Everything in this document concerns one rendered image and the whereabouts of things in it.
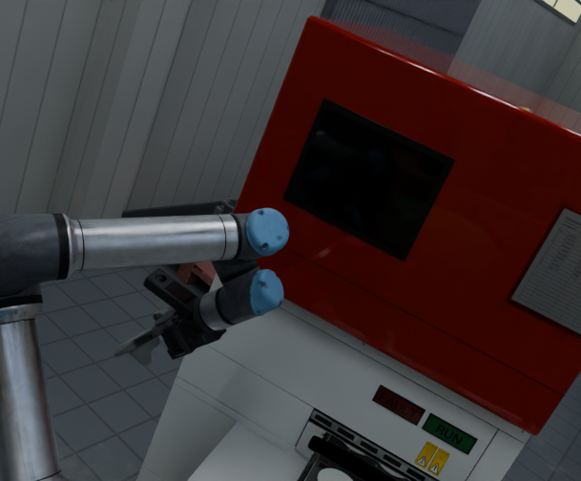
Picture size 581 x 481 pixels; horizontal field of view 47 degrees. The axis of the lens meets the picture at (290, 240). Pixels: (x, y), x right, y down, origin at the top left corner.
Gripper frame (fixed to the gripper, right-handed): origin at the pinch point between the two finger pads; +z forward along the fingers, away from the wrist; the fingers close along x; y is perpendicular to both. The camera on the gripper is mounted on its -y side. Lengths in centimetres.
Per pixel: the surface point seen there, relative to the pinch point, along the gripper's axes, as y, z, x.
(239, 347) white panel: 22.1, 1.7, 30.2
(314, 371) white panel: 34.1, -14.2, 29.8
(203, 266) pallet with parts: 36, 136, 214
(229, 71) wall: -57, 102, 299
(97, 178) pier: -37, 147, 188
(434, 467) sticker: 65, -32, 27
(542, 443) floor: 218, 11, 239
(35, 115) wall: -78, 144, 169
